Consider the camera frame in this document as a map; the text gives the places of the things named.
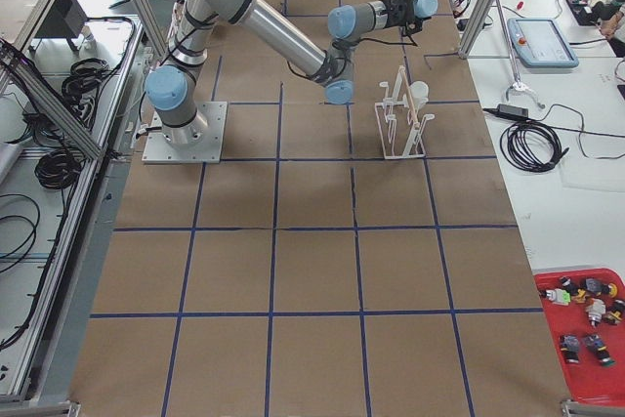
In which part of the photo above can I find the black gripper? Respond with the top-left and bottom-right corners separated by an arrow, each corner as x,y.
383,0 -> 420,29

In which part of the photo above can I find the light blue cup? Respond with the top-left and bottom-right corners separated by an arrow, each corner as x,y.
413,0 -> 438,19

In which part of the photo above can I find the white ikea cup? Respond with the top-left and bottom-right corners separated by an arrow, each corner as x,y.
410,81 -> 430,109

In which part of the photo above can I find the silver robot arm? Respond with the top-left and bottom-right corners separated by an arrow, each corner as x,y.
145,0 -> 429,146

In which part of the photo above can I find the teach pendant tablet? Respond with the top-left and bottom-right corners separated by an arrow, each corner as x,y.
507,18 -> 579,68

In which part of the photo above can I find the black power adapter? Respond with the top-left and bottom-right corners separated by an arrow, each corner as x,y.
483,104 -> 529,122

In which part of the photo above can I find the brown paper table cover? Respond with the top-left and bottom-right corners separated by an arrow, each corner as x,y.
70,4 -> 567,416

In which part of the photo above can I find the red parts tray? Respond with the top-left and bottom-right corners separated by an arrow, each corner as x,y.
534,268 -> 624,407

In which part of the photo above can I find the aluminium frame post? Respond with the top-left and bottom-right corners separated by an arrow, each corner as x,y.
457,0 -> 518,60

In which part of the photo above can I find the white wire cup rack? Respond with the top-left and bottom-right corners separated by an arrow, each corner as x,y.
374,65 -> 435,160

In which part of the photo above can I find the green handled reacher grabber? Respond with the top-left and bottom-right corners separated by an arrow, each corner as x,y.
495,0 -> 545,109

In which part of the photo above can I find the coiled black cable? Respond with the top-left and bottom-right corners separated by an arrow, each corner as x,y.
505,121 -> 570,174

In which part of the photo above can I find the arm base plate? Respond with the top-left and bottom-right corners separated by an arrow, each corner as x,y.
143,102 -> 228,164

